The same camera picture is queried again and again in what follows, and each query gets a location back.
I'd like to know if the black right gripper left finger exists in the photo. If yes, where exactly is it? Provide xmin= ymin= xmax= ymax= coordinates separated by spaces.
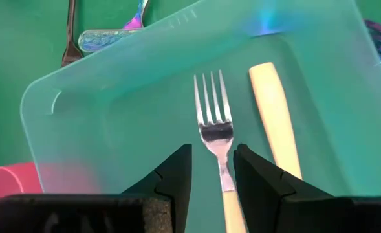
xmin=0 ymin=144 xmax=193 ymax=233

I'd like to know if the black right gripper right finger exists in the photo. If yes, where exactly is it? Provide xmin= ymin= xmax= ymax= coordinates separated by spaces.
xmin=233 ymin=144 xmax=381 ymax=233

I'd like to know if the wooden handle fork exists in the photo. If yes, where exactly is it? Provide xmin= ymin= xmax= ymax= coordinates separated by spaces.
xmin=248 ymin=61 xmax=303 ymax=181
xmin=193 ymin=69 xmax=248 ymax=233

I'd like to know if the dark silver fork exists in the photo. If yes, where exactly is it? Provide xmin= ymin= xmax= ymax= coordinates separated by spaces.
xmin=60 ymin=0 xmax=83 ymax=68

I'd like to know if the teal plastic bin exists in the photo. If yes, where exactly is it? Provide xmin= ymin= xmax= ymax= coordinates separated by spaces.
xmin=19 ymin=0 xmax=381 ymax=233

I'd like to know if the pink plastic bin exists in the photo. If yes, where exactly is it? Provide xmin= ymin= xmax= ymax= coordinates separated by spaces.
xmin=0 ymin=161 xmax=45 ymax=214

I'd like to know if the green table mat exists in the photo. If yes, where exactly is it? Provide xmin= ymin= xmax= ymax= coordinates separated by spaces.
xmin=0 ymin=0 xmax=381 ymax=171

